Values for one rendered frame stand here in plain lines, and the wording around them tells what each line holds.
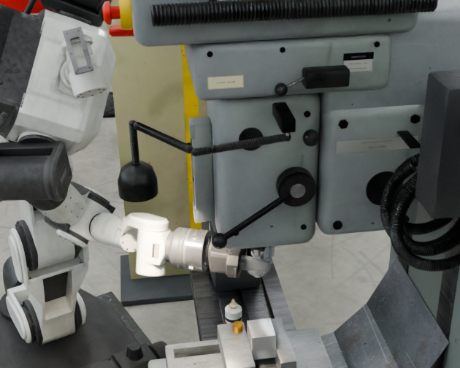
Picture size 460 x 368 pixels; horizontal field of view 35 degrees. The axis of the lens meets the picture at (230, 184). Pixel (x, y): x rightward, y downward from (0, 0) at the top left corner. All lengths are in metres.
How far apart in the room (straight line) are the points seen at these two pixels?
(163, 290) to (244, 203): 2.21
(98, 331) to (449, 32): 1.56
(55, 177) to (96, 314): 1.10
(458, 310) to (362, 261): 2.29
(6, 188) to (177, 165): 1.87
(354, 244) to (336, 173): 2.60
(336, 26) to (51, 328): 1.40
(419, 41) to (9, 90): 0.79
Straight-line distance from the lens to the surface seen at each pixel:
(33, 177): 1.51
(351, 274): 3.70
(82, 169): 4.81
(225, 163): 1.32
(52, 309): 2.27
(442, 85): 1.08
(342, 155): 1.34
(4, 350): 2.47
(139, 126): 1.29
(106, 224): 1.70
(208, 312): 1.90
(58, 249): 2.05
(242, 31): 1.21
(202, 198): 1.44
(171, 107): 3.22
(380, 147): 1.35
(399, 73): 1.32
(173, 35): 1.20
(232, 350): 1.61
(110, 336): 2.44
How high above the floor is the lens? 2.08
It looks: 27 degrees down
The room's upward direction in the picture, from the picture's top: 1 degrees counter-clockwise
